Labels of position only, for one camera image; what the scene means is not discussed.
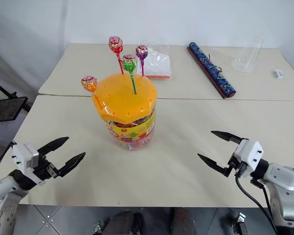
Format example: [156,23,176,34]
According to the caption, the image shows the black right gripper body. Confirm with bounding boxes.
[224,151,246,178]

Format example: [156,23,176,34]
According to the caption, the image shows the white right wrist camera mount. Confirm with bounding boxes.
[231,139,264,178]

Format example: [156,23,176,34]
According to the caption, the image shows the small black silver clamp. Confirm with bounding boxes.
[231,211,248,235]

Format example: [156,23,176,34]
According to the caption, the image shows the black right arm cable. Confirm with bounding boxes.
[234,168,278,235]

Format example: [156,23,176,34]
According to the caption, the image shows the clear plastic cylinder container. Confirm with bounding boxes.
[232,34,267,73]

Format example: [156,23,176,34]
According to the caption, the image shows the orange wrapped lollipop orange stick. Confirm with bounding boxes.
[81,75,104,111]

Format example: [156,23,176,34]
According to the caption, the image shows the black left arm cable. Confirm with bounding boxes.
[0,141,17,183]

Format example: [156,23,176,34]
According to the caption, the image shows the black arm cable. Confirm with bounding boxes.
[0,141,17,183]
[234,168,278,235]

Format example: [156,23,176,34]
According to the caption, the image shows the clear plastic bag white contents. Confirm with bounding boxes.
[141,40,173,80]

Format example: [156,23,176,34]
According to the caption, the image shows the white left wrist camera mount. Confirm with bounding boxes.
[11,142,46,186]

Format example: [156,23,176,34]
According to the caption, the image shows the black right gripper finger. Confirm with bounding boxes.
[197,153,233,178]
[211,130,248,145]

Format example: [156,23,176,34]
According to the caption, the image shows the purple wrapped lollipop purple stick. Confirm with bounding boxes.
[135,44,148,77]

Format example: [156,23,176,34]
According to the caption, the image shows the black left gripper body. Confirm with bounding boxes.
[34,153,61,182]

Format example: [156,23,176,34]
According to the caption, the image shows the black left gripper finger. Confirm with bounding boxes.
[37,136,70,156]
[56,151,87,178]

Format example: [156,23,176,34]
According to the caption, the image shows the red wrapped lollipop red stick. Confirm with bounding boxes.
[108,36,125,75]

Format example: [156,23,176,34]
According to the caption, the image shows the clear lollipop jar orange lid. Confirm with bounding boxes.
[96,72,159,150]

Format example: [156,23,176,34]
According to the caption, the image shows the blue patterned rolled scroll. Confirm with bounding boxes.
[186,42,237,99]

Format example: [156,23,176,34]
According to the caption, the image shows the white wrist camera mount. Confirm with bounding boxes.
[231,139,264,178]
[11,142,46,186]

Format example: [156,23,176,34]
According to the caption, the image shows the green wrapped lollipop green stick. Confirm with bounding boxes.
[121,54,138,95]

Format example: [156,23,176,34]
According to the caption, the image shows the black tablet on stand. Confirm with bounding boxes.
[0,74,29,124]

